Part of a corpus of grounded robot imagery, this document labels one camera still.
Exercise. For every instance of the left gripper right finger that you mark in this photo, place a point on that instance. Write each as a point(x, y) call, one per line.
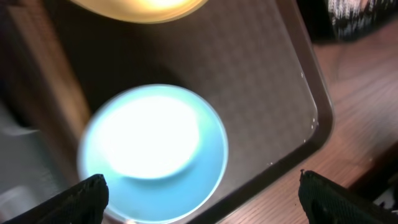
point(324, 201)

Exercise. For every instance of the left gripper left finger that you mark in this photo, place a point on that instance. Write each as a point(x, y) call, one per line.
point(84, 203)

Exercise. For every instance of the rice food waste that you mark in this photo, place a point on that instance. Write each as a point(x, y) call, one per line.
point(352, 19)

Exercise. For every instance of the grey plastic dishwasher rack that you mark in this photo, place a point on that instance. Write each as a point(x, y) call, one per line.
point(29, 175)

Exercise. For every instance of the black waste tray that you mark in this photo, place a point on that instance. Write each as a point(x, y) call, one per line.
point(330, 21)

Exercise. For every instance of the light blue bowl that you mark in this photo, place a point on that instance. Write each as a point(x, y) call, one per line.
point(162, 150)

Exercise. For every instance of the dark brown serving tray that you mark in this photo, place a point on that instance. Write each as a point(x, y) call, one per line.
point(251, 60)

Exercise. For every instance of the yellow round plate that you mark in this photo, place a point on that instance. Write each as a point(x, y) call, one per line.
point(141, 11)

